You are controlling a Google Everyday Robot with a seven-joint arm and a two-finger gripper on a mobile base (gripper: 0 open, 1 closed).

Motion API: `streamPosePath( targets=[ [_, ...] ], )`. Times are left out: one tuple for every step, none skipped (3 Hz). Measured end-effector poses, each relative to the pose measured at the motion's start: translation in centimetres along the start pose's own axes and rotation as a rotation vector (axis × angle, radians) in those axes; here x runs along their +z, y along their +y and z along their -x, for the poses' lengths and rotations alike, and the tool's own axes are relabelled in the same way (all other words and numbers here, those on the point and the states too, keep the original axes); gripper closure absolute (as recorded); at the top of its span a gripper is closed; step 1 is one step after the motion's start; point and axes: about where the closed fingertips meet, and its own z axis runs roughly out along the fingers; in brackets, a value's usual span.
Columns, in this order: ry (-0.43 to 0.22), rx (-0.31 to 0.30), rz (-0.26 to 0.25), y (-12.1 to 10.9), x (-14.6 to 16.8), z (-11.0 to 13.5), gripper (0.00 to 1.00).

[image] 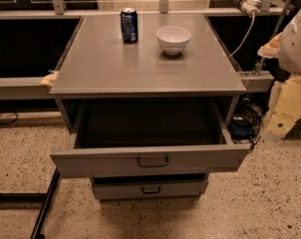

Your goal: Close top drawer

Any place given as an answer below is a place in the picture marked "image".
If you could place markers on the grey lower drawer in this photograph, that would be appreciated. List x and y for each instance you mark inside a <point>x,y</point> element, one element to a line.
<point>150,186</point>

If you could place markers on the grey drawer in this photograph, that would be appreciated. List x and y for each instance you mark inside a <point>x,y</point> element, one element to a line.
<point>150,186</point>
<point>117,138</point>

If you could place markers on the grey side rail right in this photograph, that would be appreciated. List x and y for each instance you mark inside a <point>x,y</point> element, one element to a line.
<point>256,84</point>

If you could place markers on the grey side rail left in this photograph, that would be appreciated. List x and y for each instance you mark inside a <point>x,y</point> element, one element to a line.
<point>23,89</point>

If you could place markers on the grey top drawer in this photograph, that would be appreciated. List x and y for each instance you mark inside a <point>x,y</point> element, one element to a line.
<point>117,138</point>

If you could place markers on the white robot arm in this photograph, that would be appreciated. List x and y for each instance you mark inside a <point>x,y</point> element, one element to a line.
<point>286,47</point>

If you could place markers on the grey cabinet desk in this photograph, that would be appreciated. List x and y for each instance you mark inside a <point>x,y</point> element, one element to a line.
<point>100,66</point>

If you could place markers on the grey side rail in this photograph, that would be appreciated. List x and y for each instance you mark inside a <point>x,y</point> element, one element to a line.
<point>256,84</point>
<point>23,89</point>

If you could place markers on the black floor frame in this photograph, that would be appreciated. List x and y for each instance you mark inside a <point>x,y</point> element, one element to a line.
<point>41,201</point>

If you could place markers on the yellow foam padding block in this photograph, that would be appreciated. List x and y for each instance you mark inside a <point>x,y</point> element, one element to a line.
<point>284,106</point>

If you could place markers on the white power strip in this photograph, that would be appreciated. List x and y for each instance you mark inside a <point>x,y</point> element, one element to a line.
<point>247,6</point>

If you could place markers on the blue soda can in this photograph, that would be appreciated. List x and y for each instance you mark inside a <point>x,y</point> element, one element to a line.
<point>129,25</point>

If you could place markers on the dark blue box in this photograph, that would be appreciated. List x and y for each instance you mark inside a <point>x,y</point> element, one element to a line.
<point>241,129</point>

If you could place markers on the white ceramic bowl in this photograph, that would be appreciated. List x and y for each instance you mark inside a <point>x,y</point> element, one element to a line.
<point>173,39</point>

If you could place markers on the yellow foam pad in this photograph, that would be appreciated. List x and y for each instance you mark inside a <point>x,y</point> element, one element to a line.
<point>49,80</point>

